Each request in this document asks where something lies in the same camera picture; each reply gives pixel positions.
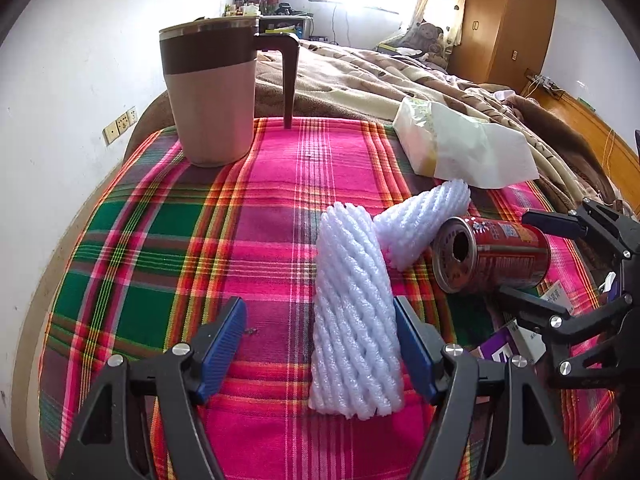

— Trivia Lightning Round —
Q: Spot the plaid pink green bedsheet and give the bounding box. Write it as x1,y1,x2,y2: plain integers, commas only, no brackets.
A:
37,116,622,480

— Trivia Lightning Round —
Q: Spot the orange wooden wardrobe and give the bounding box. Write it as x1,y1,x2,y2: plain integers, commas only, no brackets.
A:
448,0,556,91

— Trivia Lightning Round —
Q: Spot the cluttered shelf desk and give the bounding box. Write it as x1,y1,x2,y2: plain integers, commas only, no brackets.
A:
224,0,314,40

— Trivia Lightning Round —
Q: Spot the wall power socket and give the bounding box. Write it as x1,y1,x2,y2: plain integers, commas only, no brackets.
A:
102,107,138,145

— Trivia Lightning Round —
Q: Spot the brown teddy bear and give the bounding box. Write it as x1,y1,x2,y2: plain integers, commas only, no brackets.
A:
399,22,449,68

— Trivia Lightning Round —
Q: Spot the wooden headboard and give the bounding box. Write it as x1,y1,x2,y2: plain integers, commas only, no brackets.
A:
522,81,639,216

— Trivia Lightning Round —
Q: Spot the white purple ointment box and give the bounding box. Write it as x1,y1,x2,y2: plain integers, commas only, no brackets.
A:
471,281,574,364

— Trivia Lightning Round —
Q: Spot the pink brown travel mug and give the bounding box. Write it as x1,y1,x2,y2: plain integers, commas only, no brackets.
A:
160,16,299,167

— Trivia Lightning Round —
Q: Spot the white foam net sleeve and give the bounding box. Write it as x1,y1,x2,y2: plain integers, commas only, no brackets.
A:
373,179,471,272
308,202,404,420

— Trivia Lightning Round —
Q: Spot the red drink can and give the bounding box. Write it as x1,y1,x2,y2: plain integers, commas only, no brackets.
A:
432,217,551,294

